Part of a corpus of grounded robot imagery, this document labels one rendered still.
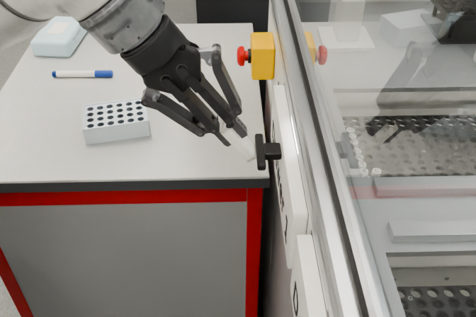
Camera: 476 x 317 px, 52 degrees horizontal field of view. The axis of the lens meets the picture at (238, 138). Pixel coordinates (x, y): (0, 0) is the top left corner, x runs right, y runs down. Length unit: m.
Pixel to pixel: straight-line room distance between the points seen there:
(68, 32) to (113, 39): 0.74
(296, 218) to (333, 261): 0.13
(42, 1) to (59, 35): 0.74
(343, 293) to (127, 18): 0.35
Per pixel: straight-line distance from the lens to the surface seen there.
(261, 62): 0.97
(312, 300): 0.52
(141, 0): 0.57
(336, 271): 0.47
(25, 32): 0.66
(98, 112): 1.01
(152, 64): 0.59
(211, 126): 0.66
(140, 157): 0.94
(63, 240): 1.07
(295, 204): 0.60
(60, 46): 1.28
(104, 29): 0.57
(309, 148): 0.59
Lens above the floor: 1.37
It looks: 39 degrees down
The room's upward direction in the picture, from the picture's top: straight up
